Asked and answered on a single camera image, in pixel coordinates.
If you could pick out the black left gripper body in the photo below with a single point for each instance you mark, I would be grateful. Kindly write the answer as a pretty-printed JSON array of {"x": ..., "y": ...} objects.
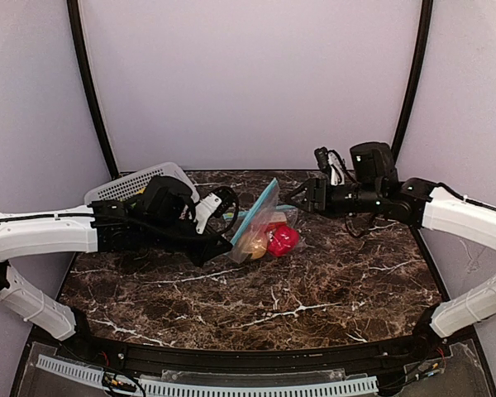
[{"x": 204, "y": 249}]

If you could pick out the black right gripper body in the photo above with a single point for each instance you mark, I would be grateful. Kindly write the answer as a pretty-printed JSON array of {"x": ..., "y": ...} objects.
[{"x": 319, "y": 195}]

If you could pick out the clear zip bag blue zipper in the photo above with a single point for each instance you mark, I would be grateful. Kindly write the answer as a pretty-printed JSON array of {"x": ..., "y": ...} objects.
[{"x": 266, "y": 234}]

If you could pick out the red toy bell pepper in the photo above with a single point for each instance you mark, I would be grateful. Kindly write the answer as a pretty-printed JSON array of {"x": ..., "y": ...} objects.
[{"x": 282, "y": 240}]

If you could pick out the yellow orange toy peach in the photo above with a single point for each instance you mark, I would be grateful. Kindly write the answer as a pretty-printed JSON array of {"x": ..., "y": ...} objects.
[{"x": 258, "y": 247}]

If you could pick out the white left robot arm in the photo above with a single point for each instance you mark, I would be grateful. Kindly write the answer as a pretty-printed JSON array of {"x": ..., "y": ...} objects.
[{"x": 98, "y": 227}]

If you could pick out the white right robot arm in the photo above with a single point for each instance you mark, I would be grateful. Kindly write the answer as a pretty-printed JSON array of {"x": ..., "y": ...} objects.
[{"x": 425, "y": 205}]

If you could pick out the white plastic mesh basket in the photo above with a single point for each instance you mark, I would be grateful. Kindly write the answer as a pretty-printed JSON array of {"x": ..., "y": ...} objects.
[{"x": 127, "y": 186}]

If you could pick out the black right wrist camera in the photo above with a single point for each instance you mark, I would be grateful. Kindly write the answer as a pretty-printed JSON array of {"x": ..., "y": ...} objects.
[{"x": 373, "y": 160}]

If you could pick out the white slotted cable duct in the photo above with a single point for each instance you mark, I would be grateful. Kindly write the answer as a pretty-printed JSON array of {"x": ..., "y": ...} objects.
[{"x": 175, "y": 383}]

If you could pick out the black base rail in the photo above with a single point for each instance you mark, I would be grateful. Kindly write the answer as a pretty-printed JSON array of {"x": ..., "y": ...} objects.
[{"x": 141, "y": 355}]

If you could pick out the black frame post right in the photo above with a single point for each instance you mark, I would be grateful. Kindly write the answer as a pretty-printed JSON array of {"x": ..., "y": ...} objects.
[{"x": 414, "y": 76}]

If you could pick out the black frame post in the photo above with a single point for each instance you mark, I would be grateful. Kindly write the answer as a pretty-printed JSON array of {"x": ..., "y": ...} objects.
[
  {"x": 81, "y": 54},
  {"x": 414, "y": 76}
]

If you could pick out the black frame post left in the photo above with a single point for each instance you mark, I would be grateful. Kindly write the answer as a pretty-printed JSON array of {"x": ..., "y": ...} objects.
[{"x": 81, "y": 54}]

